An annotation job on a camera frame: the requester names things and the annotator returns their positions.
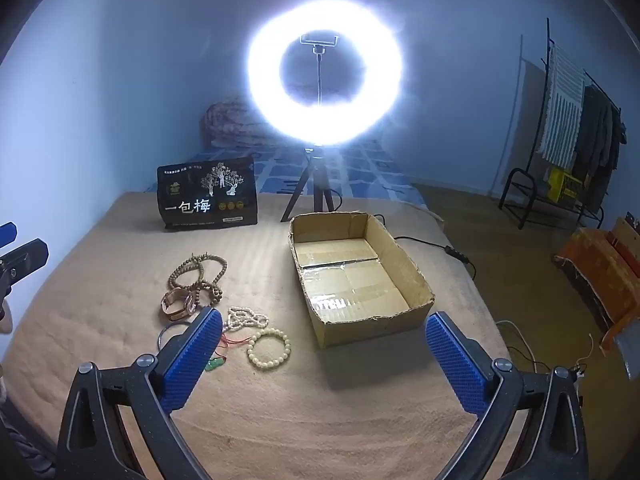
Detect phone holder clamp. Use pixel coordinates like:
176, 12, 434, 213
300, 34, 342, 111

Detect black snack bag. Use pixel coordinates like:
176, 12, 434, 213
156, 156, 259, 232

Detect dark hanging clothes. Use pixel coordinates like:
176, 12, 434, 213
570, 85, 628, 211

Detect black clothes rack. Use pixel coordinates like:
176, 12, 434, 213
520, 17, 626, 231

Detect black tripod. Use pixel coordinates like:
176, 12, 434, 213
280, 146, 337, 223

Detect black power cable with switch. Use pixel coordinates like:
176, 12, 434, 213
330, 190, 478, 281

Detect rose gold watch red strap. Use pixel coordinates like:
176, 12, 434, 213
160, 287, 201, 323

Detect yellow box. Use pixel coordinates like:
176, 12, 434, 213
545, 167, 583, 203

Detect small white bead bracelet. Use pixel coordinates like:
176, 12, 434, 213
222, 306, 269, 333

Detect rolled patterned blanket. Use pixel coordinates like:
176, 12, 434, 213
200, 96, 281, 150

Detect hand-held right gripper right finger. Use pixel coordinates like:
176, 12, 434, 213
425, 311, 586, 480

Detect brown wooden bead necklace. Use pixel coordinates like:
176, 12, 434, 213
167, 253, 229, 307

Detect power strip with cables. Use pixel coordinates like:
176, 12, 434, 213
495, 317, 596, 376

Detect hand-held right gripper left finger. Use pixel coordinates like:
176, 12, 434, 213
55, 306, 223, 480

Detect green jade pendant red cord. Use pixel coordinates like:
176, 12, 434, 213
205, 335, 251, 372

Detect thin metal bangle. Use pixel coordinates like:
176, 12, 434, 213
157, 321, 193, 356

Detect white ring light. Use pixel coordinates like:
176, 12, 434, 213
246, 0, 404, 143

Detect pale yellow bead bracelet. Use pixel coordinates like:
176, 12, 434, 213
246, 327, 292, 372

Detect orange cloth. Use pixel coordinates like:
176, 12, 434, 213
552, 217, 640, 346

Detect cardboard box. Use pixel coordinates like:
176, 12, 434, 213
288, 211, 436, 350

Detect striped towel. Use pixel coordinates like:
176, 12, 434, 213
535, 42, 586, 166

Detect dark striped cloth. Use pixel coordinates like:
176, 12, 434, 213
0, 360, 56, 480

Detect blue patterned bed sheet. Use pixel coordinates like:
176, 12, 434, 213
145, 137, 431, 211

